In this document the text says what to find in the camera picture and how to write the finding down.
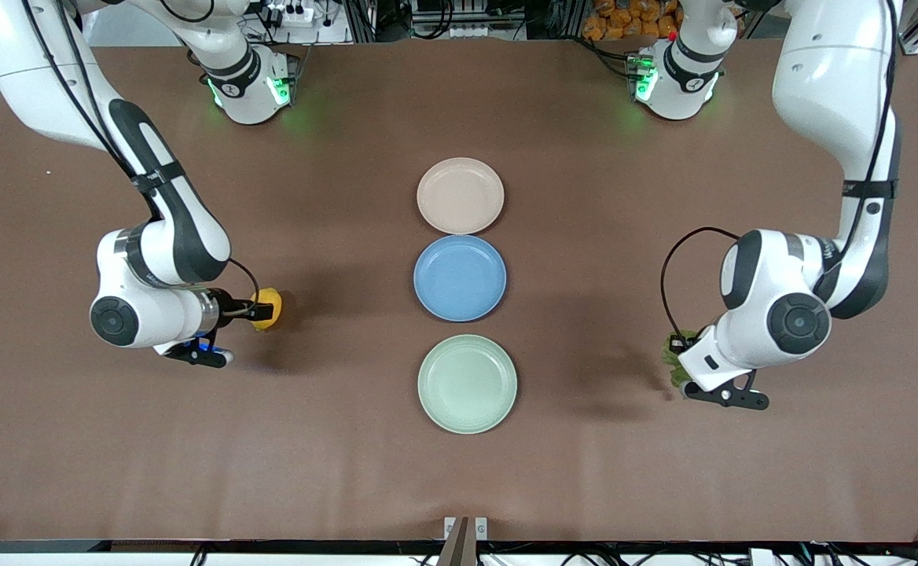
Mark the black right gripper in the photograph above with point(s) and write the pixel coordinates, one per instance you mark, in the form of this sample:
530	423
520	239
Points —
231	306

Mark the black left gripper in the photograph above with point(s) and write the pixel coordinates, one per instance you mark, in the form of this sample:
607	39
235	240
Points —
676	343

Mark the yellow lemon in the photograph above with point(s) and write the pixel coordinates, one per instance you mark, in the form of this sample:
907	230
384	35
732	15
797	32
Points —
270	295

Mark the green lettuce leaf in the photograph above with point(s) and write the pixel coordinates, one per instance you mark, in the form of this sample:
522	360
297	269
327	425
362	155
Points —
673	369

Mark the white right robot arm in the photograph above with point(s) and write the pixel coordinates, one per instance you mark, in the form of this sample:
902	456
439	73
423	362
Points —
168	251

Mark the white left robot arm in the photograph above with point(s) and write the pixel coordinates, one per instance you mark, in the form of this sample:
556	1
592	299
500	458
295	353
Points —
789	267

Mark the blue round plate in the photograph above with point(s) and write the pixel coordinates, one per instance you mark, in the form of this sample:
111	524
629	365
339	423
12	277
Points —
459	279

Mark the pale green round plate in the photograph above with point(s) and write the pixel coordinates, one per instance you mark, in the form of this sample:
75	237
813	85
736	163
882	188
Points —
467	385

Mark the beige round plate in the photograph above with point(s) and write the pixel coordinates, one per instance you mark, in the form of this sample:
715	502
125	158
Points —
459	196

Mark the small white box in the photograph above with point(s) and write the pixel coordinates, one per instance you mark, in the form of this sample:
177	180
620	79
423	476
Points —
761	558

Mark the white power strip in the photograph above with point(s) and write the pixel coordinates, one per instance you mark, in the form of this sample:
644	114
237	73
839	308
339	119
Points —
294	14

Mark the bag of orange items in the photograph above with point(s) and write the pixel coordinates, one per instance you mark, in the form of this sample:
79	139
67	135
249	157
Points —
624	20

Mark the small metal table bracket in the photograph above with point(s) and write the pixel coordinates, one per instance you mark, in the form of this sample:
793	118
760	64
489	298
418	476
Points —
481	528

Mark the grey camera stand post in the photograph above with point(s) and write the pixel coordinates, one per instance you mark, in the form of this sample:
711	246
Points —
459	550

